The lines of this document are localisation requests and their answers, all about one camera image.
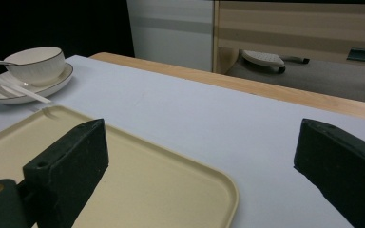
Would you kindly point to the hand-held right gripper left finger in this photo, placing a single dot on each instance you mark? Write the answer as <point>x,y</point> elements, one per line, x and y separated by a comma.
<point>72,167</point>

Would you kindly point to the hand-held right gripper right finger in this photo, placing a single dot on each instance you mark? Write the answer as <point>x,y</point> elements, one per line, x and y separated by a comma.
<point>345,164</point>

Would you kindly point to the beige plastic tray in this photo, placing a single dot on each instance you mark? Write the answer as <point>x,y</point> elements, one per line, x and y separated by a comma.
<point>145,183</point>

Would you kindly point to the white saucer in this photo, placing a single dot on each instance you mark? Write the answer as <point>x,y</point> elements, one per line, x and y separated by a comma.
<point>55,83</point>

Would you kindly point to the white ceramic spoon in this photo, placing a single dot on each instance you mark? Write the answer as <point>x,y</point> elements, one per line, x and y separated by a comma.
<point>15,88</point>

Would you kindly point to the white ceramic bowl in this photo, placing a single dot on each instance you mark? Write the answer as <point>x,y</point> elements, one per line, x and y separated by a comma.
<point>36,65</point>

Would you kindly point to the white mat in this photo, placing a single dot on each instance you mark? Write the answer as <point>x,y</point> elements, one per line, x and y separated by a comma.
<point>202,126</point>

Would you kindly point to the wooden cabinet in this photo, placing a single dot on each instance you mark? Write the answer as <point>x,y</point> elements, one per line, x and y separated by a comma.
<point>297,31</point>

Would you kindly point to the white cabinet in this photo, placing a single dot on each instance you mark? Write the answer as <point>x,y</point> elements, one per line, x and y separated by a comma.
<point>171,34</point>

